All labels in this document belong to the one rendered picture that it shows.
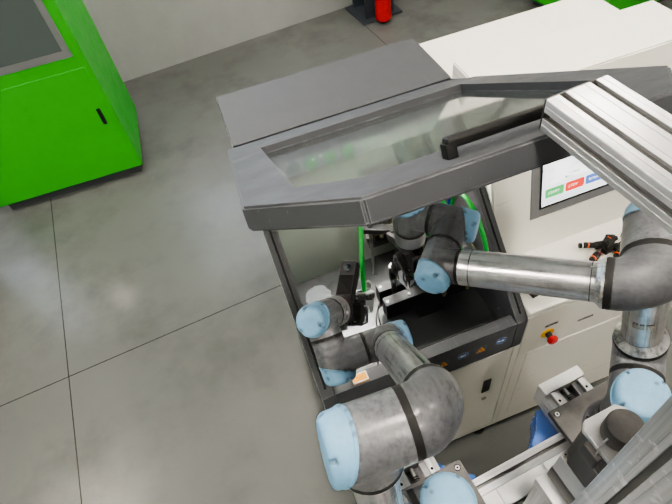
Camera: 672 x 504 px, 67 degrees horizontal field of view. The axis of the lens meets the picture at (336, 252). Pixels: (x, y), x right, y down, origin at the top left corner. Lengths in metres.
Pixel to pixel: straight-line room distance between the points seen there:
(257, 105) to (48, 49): 2.18
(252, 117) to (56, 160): 2.62
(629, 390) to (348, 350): 0.63
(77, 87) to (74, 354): 1.67
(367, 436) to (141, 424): 2.20
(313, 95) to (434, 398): 1.12
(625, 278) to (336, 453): 0.57
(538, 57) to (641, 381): 0.93
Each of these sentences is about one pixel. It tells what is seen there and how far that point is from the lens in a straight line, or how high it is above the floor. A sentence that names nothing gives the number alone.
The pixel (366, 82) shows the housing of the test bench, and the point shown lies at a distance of 1.69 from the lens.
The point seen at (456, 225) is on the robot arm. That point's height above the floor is 1.57.
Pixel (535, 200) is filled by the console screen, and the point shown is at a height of 1.18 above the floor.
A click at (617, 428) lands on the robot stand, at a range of 0.95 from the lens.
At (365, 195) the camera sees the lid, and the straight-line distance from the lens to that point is 0.63.
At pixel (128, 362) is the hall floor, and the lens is 3.10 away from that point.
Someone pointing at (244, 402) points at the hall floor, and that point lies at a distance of 2.73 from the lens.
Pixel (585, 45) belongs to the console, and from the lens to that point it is 1.78.
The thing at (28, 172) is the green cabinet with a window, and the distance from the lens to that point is 4.18.
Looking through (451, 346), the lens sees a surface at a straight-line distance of 1.66.
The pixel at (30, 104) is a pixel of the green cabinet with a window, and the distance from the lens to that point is 3.87.
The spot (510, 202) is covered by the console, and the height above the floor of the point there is 1.20.
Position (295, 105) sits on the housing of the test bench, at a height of 1.50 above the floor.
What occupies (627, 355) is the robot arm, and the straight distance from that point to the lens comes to 1.39.
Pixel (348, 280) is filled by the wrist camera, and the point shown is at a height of 1.36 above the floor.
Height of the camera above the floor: 2.41
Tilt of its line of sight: 50 degrees down
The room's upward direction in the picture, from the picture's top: 11 degrees counter-clockwise
